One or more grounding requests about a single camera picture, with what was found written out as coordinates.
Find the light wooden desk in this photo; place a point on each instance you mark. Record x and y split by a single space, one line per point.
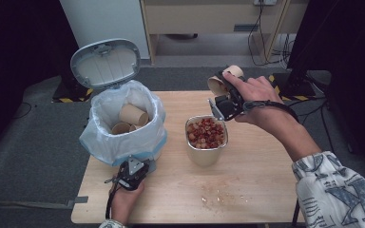
196 19

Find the red and beige food scraps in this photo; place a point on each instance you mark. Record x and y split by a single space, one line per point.
206 133

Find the brown paper cup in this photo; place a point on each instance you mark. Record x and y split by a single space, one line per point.
135 127
215 86
120 128
131 114

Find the black table leg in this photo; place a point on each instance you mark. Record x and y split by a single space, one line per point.
295 215

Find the scattered food crumbs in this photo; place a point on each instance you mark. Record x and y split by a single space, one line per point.
218 196

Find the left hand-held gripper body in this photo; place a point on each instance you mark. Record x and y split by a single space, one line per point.
133 174

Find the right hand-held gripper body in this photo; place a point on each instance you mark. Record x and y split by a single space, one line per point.
228 106

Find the white pedal trash bin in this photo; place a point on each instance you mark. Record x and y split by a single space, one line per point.
107 63

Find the patterned white sleeve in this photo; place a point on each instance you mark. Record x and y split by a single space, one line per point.
336 193
112 224

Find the person's right hand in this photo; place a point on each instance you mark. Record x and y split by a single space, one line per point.
259 91

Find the translucent white bin bag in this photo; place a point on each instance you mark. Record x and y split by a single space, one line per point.
123 145

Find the grey floor tape strip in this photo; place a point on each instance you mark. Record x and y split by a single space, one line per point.
77 201

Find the black stand base striped tape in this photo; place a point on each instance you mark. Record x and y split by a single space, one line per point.
71 93
294 87

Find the person's left hand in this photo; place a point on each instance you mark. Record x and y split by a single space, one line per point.
123 202

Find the white power strip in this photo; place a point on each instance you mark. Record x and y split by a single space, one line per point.
265 2

